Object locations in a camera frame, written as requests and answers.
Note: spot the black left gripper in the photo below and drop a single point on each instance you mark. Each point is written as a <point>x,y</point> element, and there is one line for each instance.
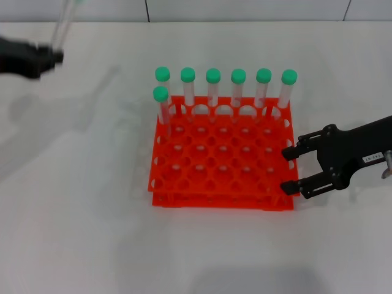
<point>18,59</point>

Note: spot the green capped clear test tube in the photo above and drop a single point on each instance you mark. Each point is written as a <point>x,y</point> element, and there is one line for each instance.
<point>238,76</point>
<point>187,75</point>
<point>263,75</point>
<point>162,74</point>
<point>160,93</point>
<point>289,76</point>
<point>62,27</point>
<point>213,75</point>

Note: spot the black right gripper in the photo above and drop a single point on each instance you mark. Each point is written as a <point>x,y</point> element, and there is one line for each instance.
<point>346,153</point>

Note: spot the orange plastic test tube rack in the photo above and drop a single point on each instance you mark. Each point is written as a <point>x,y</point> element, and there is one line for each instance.
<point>223,159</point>

